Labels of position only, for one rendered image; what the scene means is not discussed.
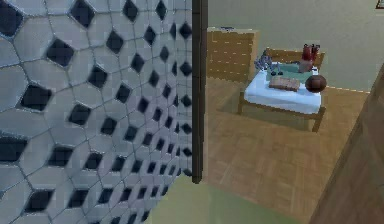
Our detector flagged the wooden chest of drawers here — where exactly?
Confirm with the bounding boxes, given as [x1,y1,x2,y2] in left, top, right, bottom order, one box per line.
[206,27,260,84]

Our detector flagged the grey robot toy figure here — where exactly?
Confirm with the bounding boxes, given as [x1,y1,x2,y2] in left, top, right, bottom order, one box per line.
[254,49,284,77]

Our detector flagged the wooden bed with white sheet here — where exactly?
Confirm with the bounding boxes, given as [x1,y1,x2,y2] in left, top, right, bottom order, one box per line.
[237,48,327,133]

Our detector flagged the teal pillow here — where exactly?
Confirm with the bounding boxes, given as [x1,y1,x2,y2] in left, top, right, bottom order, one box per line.
[265,62,318,83]

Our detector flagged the brown ball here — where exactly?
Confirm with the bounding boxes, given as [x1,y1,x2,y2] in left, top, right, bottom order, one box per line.
[304,74,328,94]

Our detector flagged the red bottles in brown box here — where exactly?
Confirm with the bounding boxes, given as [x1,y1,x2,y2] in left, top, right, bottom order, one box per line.
[298,43,321,74]

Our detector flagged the brown wooden room door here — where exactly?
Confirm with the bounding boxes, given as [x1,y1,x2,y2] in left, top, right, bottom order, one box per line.
[308,63,384,224]

